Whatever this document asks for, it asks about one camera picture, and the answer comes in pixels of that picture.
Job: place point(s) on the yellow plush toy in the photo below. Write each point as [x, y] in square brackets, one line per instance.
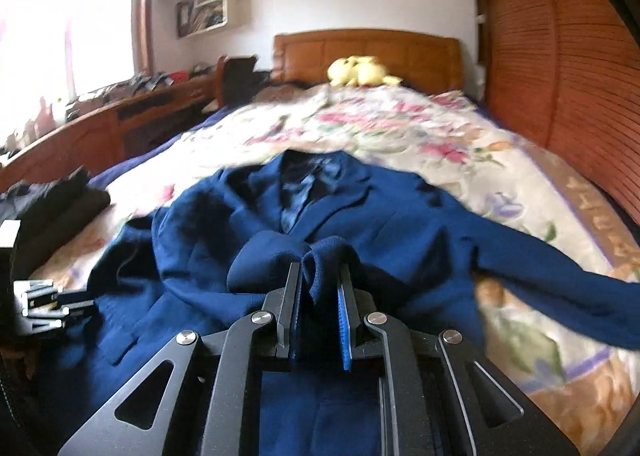
[362, 71]

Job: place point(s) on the wooden desk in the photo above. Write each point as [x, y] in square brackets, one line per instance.
[75, 136]

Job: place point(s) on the wooden bed headboard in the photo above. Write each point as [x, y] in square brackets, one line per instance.
[400, 53]

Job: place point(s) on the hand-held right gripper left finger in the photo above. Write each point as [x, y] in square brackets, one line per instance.
[295, 321]

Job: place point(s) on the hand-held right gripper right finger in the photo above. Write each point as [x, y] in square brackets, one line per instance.
[344, 326]

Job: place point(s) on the wooden chair with dark cloth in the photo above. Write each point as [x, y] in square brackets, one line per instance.
[242, 78]

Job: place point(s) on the dark folded clothes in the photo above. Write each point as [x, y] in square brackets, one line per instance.
[55, 206]

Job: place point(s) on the dark picture frame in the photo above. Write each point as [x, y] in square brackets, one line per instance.
[184, 20]

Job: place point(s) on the clutter on desk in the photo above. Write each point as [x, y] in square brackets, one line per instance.
[145, 83]

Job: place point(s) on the bright window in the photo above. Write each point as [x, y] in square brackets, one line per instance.
[95, 26]

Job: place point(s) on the wooden slatted wardrobe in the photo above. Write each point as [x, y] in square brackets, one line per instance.
[565, 61]

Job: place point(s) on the navy bed sheet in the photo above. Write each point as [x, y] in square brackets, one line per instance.
[125, 170]

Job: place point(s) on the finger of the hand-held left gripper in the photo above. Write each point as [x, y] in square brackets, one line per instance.
[42, 323]
[45, 293]

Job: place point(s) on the navy blue suit jacket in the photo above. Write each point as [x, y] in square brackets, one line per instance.
[200, 236]

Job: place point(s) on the floral blanket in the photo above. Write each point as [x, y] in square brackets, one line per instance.
[400, 126]

